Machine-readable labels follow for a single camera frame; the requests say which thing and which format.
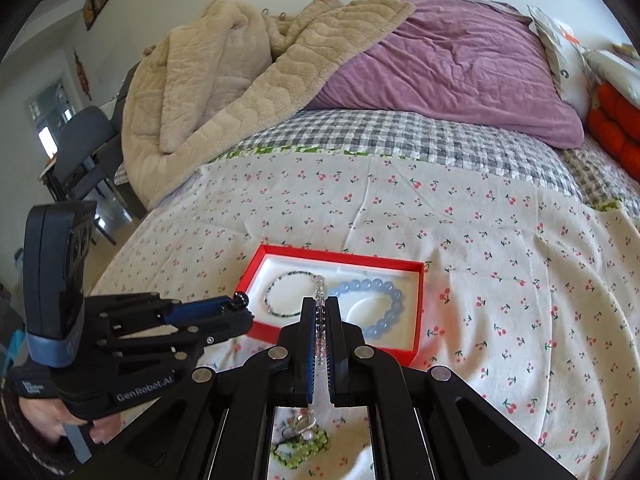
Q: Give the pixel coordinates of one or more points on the small wall pictures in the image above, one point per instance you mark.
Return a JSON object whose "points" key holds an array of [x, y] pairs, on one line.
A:
{"points": [[97, 2]]}

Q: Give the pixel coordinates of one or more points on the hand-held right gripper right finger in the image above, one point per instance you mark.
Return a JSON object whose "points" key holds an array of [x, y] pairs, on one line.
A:
{"points": [[336, 355]]}

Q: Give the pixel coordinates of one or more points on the white cushion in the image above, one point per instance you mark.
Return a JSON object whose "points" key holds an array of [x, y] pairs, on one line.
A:
{"points": [[617, 67]]}

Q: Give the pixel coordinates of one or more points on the beige fleece blanket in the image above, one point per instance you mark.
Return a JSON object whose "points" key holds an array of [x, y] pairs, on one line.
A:
{"points": [[210, 85]]}

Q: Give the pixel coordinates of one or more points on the grey chair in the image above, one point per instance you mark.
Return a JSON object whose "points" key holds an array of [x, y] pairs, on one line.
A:
{"points": [[82, 140]]}

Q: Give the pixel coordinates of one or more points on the purple pillow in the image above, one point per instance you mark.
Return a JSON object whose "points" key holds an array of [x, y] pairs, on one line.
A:
{"points": [[450, 65]]}

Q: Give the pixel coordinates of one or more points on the orange knotted cushion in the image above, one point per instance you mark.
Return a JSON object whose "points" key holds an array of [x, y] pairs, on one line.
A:
{"points": [[617, 120]]}

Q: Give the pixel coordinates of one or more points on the person's left hand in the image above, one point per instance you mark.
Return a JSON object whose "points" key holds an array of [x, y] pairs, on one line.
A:
{"points": [[45, 417]]}

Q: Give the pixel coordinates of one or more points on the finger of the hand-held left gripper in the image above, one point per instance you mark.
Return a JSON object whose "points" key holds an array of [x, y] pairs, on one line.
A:
{"points": [[210, 335], [200, 309]]}

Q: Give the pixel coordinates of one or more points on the printed white pillow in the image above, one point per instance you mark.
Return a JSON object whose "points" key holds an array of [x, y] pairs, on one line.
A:
{"points": [[562, 60]]}

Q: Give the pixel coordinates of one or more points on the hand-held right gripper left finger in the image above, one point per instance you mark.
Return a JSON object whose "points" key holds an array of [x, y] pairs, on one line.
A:
{"points": [[307, 355]]}

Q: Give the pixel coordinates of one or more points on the cherry print bed sheet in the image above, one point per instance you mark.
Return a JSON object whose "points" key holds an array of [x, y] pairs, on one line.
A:
{"points": [[500, 260]]}

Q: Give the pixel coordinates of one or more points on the red wall ornament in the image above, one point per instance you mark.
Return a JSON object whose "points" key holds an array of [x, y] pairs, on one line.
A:
{"points": [[82, 72]]}

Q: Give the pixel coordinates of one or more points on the red jewelry box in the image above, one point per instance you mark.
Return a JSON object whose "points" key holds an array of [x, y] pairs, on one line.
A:
{"points": [[390, 265]]}

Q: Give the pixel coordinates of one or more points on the grey checked bed sheet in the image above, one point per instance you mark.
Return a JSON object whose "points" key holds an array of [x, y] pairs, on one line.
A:
{"points": [[400, 135]]}

